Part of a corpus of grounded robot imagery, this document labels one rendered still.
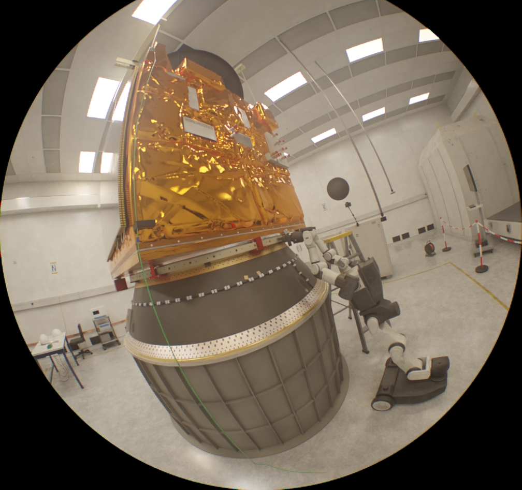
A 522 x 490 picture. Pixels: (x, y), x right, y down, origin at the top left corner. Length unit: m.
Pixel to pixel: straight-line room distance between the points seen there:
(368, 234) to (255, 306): 3.74
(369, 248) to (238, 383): 4.01
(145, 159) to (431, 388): 2.54
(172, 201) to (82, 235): 5.68
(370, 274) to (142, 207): 1.39
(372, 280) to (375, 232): 3.23
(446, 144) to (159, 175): 6.09
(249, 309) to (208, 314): 0.24
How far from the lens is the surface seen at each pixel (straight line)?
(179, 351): 1.15
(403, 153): 9.09
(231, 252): 1.18
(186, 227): 0.99
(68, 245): 6.47
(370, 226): 4.48
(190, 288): 1.16
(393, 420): 1.89
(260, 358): 1.12
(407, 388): 1.88
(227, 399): 1.30
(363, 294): 1.33
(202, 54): 3.06
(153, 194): 0.96
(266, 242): 1.34
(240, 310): 1.08
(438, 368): 1.83
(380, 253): 4.57
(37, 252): 6.66
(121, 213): 1.00
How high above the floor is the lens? 1.66
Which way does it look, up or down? 6 degrees up
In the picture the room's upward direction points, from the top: 16 degrees counter-clockwise
